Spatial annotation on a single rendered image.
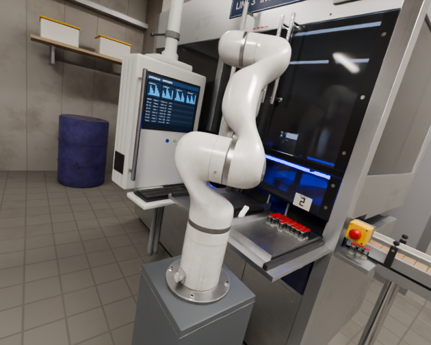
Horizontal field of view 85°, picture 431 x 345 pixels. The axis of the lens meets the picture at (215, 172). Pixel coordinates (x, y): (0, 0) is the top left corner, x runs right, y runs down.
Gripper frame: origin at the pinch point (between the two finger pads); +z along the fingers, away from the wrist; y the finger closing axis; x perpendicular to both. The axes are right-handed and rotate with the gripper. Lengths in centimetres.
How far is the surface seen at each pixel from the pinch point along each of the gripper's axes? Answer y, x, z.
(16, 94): -82, 342, -2
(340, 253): 21, -50, 10
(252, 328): 23, -22, 77
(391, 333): 138, -69, 93
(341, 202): 18.5, -44.5, -10.4
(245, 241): -16.4, -29.7, 9.8
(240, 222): -5.3, -15.8, 10.2
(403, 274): 30, -70, 9
